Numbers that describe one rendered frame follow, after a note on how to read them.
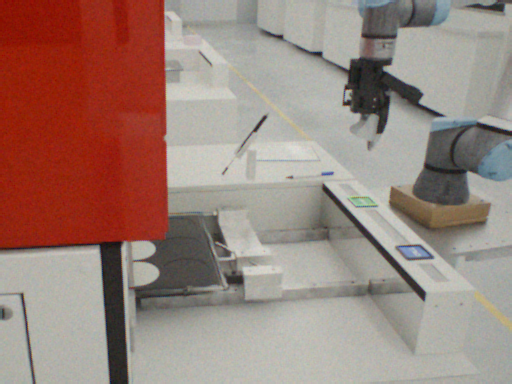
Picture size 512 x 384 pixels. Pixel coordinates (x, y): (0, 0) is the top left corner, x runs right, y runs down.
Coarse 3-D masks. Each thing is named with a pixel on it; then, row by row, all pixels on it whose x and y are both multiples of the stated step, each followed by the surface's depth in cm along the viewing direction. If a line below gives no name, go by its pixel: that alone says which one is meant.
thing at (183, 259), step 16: (176, 224) 142; (192, 224) 142; (160, 240) 134; (176, 240) 134; (192, 240) 134; (160, 256) 127; (176, 256) 127; (192, 256) 126; (208, 256) 126; (160, 272) 120; (176, 272) 120; (192, 272) 120; (208, 272) 120; (144, 288) 114
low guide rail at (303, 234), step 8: (256, 232) 149; (264, 232) 149; (272, 232) 149; (280, 232) 148; (288, 232) 149; (296, 232) 149; (304, 232) 149; (312, 232) 149; (320, 232) 150; (216, 240) 147; (264, 240) 149; (272, 240) 149; (280, 240) 149; (288, 240) 150; (296, 240) 150; (304, 240) 150; (312, 240) 150; (320, 240) 151
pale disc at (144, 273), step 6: (138, 264) 123; (144, 264) 123; (150, 264) 123; (138, 270) 121; (144, 270) 121; (150, 270) 121; (156, 270) 121; (138, 276) 119; (144, 276) 119; (150, 276) 119; (156, 276) 119; (138, 282) 117; (144, 282) 117; (150, 282) 117
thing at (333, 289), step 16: (240, 288) 124; (288, 288) 123; (304, 288) 124; (320, 288) 124; (336, 288) 125; (352, 288) 125; (144, 304) 121; (160, 304) 121; (176, 304) 122; (192, 304) 122; (208, 304) 122; (224, 304) 123
